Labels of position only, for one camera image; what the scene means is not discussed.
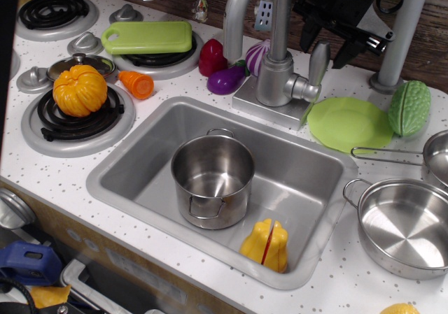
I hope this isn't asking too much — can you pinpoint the black cable bottom left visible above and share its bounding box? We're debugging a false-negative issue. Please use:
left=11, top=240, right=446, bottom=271
left=0, top=275, right=39, bottom=314

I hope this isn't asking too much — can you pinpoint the orange toy carrot piece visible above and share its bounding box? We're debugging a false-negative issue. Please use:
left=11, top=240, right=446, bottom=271
left=118, top=71, right=154, bottom=100

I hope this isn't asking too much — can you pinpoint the steel pot in sink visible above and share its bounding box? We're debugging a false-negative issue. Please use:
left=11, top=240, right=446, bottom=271
left=171, top=128, right=255, bottom=230

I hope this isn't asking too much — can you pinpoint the left edge stove burner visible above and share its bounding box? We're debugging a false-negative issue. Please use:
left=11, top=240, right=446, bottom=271
left=9, top=50, right=20, bottom=80

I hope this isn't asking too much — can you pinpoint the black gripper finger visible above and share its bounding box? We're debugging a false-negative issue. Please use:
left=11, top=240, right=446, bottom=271
left=300, top=16, right=322, bottom=52
left=332, top=40, right=365, bottom=69

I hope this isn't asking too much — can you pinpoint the blue clamp tool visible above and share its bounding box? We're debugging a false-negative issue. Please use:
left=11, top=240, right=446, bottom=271
left=1, top=241, right=63, bottom=286

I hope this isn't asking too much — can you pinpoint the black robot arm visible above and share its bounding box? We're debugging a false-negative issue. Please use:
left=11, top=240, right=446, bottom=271
left=293, top=0, right=404, bottom=69

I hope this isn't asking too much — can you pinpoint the steel saucepan long handle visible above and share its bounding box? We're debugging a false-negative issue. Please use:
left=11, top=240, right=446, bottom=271
left=350, top=130, right=447, bottom=187

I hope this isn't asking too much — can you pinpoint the silver stove knob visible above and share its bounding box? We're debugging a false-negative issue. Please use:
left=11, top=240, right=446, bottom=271
left=67, top=31, right=104, bottom=56
left=16, top=66, right=53, bottom=94
left=109, top=3, right=144, bottom=24

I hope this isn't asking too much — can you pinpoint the back right stove burner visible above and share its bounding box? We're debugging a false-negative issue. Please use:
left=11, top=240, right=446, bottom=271
left=113, top=32, right=204, bottom=80

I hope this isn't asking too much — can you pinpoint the front black stove burner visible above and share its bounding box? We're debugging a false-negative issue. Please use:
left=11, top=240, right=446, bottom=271
left=21, top=84, right=136, bottom=158

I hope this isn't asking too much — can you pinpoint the silver stove knob back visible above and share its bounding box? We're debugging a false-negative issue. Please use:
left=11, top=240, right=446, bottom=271
left=109, top=3, right=144, bottom=24

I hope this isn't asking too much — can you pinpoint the grey vertical post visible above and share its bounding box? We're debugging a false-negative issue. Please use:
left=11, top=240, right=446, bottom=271
left=370, top=0, right=426, bottom=95

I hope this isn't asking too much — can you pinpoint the orange toy pumpkin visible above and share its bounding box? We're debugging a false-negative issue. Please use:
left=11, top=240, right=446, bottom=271
left=52, top=65, right=108, bottom=117

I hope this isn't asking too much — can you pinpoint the silver stove knob middle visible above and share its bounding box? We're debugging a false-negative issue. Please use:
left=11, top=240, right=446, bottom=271
left=67, top=31, right=104, bottom=56

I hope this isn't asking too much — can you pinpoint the silver faucet lever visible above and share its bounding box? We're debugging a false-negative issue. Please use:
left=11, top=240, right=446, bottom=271
left=283, top=40, right=330, bottom=104

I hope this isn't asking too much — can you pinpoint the yellow item bottom left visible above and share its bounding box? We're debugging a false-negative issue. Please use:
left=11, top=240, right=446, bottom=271
left=30, top=285, right=71, bottom=309

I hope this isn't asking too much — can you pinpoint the green toy bitter gourd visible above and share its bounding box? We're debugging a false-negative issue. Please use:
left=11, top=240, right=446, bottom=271
left=388, top=80, right=431, bottom=136

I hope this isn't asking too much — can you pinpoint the steel pot lid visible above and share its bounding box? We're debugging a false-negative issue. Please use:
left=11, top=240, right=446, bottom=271
left=46, top=52, right=116, bottom=83

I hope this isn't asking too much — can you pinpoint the red toy pepper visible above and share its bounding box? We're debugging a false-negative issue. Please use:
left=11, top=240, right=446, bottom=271
left=198, top=38, right=228, bottom=77

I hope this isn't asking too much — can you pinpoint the steel pan with loop handle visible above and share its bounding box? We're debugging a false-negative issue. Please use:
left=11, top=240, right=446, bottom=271
left=342, top=178, right=447, bottom=280

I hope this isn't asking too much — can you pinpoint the yellow toy lemon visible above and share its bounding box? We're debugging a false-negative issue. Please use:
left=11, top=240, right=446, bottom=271
left=380, top=303, right=420, bottom=314

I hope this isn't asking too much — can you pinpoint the purple toy eggplant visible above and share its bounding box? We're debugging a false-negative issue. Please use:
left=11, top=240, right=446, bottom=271
left=206, top=59, right=250, bottom=95

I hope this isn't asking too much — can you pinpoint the yellow toy pepper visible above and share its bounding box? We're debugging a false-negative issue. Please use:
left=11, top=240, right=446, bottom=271
left=239, top=218, right=288, bottom=273

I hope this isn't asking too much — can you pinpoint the purple white toy onion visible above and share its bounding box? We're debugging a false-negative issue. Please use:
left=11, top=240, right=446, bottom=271
left=245, top=39, right=270, bottom=77

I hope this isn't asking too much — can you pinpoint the silver toy faucet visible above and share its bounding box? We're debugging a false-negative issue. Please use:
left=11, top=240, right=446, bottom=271
left=223, top=0, right=319, bottom=130

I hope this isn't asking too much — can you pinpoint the green plastic plate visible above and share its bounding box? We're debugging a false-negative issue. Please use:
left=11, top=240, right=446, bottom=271
left=307, top=97, right=394, bottom=153

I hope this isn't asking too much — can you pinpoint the silver oven knob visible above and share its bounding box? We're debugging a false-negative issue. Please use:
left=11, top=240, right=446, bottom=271
left=1, top=187, right=37, bottom=230

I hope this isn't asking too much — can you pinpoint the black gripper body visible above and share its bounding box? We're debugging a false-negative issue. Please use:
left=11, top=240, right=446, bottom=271
left=293, top=0, right=394, bottom=54

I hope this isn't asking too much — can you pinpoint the hanging clear ornament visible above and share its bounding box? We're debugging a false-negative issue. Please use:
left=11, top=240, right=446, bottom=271
left=192, top=0, right=209, bottom=23

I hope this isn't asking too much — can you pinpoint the silver stove knob front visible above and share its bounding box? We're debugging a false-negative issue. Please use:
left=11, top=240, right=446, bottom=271
left=16, top=66, right=53, bottom=94

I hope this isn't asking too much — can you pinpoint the back left stove burner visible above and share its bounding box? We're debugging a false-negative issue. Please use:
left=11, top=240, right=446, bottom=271
left=15, top=0, right=99, bottom=42

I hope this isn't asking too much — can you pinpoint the green cutting board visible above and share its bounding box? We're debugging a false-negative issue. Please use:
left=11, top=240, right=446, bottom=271
left=101, top=21, right=193, bottom=55

